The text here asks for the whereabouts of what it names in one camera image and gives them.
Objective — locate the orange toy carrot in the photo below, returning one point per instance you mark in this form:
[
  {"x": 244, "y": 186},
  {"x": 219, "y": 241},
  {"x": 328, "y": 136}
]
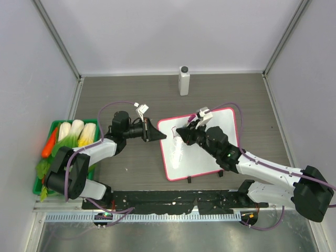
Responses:
[{"x": 47, "y": 150}]

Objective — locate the white slotted cable duct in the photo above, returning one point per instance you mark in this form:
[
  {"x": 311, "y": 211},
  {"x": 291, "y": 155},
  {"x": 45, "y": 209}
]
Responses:
[{"x": 98, "y": 217}]

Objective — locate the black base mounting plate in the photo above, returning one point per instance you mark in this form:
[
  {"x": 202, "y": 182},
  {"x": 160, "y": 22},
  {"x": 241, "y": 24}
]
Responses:
[{"x": 178, "y": 202}]

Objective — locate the white toy cabbage left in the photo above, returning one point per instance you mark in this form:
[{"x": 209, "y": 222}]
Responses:
[{"x": 64, "y": 130}]

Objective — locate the green leafy toy vegetable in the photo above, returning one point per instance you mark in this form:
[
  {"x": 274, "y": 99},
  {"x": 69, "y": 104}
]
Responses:
[{"x": 67, "y": 142}]

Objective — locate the purple capped marker pen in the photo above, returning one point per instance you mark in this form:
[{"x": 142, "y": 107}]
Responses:
[{"x": 185, "y": 124}]

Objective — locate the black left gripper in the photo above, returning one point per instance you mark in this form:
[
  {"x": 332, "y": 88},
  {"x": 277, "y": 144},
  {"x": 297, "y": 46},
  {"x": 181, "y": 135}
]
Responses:
[{"x": 149, "y": 133}]

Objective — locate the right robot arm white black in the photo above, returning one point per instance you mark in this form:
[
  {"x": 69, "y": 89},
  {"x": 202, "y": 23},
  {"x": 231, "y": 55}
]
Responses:
[{"x": 305, "y": 190}]

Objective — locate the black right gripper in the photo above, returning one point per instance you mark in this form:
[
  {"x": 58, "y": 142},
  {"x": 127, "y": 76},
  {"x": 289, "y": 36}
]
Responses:
[{"x": 188, "y": 133}]

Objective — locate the white green toy cabbage middle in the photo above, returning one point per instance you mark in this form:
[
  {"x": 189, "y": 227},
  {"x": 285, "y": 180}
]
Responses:
[{"x": 76, "y": 129}]

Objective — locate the white bottle black cap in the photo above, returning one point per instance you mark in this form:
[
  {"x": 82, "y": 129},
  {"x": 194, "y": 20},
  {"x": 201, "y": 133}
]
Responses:
[{"x": 184, "y": 80}]

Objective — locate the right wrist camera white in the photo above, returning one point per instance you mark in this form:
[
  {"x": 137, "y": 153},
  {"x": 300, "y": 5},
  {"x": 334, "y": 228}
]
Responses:
[{"x": 204, "y": 115}]

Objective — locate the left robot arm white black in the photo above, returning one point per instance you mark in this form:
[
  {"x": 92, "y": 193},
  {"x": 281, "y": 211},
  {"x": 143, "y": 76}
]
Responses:
[{"x": 68, "y": 172}]

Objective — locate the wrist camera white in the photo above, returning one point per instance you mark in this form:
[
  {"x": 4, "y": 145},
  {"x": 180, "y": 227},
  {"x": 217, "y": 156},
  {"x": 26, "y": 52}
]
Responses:
[
  {"x": 204, "y": 115},
  {"x": 141, "y": 110}
]

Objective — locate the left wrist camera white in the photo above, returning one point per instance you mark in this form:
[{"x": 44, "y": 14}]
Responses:
[{"x": 141, "y": 110}]

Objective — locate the yellow white toy cabbage right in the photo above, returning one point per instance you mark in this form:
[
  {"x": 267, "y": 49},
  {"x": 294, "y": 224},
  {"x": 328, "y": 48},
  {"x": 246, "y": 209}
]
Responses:
[{"x": 87, "y": 136}]

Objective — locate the green plastic tray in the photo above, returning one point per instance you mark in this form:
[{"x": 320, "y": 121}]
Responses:
[{"x": 37, "y": 188}]

